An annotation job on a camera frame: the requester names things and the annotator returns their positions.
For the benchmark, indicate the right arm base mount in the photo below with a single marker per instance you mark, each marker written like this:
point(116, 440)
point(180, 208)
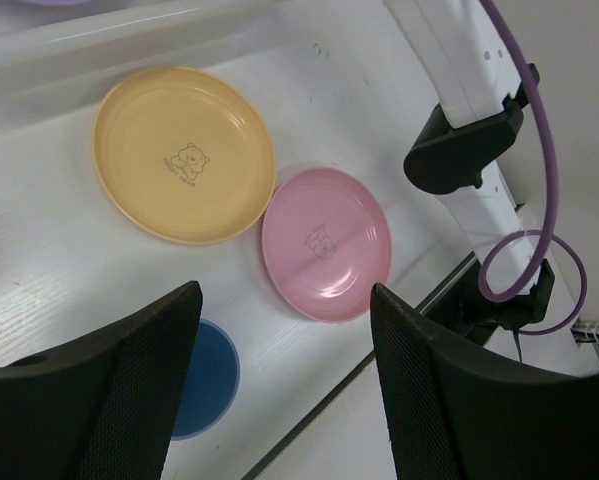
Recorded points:
point(458, 305)

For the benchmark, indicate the white plastic bin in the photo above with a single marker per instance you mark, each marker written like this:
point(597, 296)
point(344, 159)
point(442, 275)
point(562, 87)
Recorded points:
point(313, 69)

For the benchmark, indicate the blue plastic cup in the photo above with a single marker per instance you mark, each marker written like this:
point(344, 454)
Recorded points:
point(211, 383)

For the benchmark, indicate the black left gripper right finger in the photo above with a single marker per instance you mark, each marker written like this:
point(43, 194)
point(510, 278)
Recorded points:
point(456, 410)

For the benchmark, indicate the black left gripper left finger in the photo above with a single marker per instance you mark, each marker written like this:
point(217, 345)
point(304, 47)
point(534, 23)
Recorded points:
point(101, 406)

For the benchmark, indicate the pink plastic plate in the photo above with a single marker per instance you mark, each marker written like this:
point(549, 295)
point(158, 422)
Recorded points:
point(325, 242)

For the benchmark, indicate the yellow plastic plate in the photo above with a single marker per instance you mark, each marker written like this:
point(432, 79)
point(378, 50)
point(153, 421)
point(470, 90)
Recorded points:
point(183, 155)

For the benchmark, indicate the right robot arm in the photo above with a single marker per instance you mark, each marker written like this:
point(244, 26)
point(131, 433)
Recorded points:
point(477, 118)

